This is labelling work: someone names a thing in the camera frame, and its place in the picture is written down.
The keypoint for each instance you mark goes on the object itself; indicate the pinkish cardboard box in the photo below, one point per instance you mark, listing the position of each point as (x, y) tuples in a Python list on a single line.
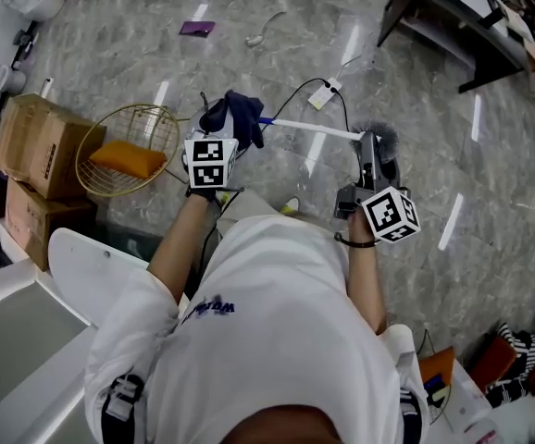
[(36, 222)]

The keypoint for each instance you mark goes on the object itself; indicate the person's left hand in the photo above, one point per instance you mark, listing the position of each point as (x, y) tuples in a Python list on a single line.
[(200, 193)]

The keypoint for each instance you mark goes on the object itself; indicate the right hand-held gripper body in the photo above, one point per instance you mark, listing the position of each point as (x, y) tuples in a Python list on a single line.
[(390, 213)]

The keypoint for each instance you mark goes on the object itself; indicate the dark blue cloth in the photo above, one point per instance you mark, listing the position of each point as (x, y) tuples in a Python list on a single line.
[(246, 114)]

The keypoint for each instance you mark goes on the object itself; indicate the dark desk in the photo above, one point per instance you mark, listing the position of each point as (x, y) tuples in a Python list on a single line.
[(462, 30)]

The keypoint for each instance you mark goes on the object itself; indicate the orange cushion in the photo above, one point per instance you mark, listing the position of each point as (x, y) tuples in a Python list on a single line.
[(128, 157)]

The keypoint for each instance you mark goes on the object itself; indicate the person's left forearm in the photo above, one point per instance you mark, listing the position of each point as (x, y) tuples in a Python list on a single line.
[(182, 248)]

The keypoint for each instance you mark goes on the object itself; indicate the purple flat item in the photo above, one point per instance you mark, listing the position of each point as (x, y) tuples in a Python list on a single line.
[(197, 28)]

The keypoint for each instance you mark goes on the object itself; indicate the large white toilet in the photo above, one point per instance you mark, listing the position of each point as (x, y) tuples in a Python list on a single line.
[(36, 0)]

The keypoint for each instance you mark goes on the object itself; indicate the white power strip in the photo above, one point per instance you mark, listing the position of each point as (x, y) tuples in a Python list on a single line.
[(325, 93)]

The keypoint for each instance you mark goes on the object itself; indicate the white basin edge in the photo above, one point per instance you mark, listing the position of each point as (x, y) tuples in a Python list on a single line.
[(13, 354)]

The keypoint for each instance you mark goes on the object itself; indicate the white toilet brush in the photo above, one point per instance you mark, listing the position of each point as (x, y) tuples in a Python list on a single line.
[(314, 128)]

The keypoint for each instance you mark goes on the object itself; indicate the person's chin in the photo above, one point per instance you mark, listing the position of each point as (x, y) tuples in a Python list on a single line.
[(279, 426)]

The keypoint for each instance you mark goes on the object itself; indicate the person's right hand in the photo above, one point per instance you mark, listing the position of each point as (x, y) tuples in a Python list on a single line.
[(359, 227)]

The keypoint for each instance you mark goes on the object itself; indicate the person's right forearm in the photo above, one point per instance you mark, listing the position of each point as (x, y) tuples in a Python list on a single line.
[(364, 285)]

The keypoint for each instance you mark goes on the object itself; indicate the brown cardboard box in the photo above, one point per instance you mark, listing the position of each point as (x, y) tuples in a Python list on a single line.
[(41, 146)]

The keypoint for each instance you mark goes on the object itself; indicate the person's beige trousers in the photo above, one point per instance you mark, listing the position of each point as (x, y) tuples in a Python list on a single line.
[(244, 208)]

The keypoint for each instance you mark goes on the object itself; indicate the white toilet lid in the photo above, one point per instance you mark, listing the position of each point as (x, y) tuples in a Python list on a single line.
[(96, 271)]

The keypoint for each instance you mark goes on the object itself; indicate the person's white t-shirt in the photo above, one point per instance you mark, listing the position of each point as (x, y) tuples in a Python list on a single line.
[(272, 322)]

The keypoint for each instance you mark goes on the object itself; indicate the black white striped bag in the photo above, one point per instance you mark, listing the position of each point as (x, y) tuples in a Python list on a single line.
[(519, 368)]

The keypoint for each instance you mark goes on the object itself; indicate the person's shoe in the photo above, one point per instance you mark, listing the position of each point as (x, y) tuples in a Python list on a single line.
[(289, 204), (223, 198)]

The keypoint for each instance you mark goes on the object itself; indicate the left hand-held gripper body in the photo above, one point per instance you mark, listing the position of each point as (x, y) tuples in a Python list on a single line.
[(208, 162)]

